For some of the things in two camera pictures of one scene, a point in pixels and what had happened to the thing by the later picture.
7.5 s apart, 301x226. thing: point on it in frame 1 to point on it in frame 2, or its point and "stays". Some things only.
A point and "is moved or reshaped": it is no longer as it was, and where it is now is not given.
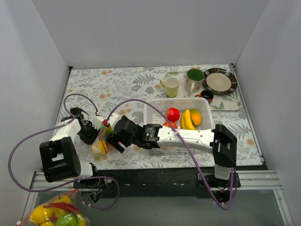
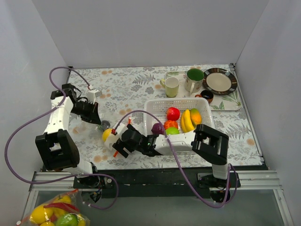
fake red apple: x=173 y=114 stays
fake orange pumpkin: x=173 y=124 stays
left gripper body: x=91 y=134 to x=94 y=113
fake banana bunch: x=186 y=122 stays
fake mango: x=195 y=117 stays
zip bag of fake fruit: x=100 y=146 is moved or reshaped
